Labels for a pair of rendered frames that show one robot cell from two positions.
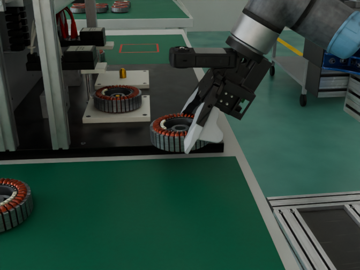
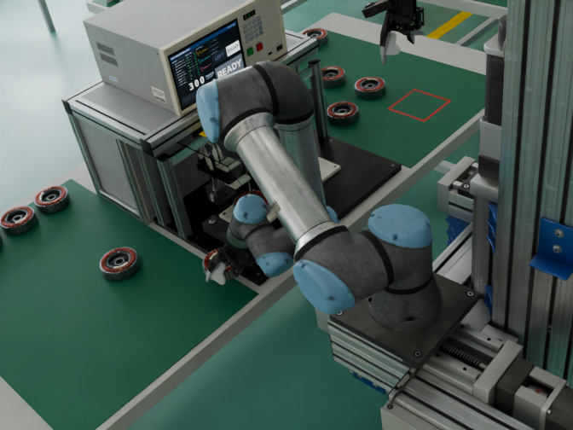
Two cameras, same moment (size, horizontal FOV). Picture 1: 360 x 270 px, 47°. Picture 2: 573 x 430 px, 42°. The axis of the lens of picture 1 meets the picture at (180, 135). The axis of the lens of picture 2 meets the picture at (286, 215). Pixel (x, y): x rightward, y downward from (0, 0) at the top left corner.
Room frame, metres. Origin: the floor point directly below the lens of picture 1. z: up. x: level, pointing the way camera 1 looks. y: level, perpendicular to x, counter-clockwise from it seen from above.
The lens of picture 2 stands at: (-0.02, -1.36, 2.17)
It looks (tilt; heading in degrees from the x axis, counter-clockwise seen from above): 39 degrees down; 55
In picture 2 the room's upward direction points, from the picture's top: 10 degrees counter-clockwise
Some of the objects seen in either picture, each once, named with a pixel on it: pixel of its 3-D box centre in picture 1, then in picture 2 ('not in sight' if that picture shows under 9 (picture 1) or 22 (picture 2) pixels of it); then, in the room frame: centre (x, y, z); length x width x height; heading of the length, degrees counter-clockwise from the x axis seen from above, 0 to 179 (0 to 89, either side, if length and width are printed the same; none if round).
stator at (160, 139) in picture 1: (180, 131); (223, 263); (0.71, 0.00, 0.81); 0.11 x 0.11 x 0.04
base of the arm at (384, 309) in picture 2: not in sight; (403, 286); (0.76, -0.62, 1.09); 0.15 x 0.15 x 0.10
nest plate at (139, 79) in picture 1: (122, 79); (307, 171); (1.17, 0.17, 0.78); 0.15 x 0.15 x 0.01; 4
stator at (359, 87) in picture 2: not in sight; (370, 87); (1.68, 0.37, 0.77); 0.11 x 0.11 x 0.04
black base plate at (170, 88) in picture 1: (115, 98); (278, 194); (1.05, 0.17, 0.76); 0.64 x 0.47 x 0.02; 4
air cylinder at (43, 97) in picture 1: (55, 101); (220, 189); (0.92, 0.29, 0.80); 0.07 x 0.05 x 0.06; 4
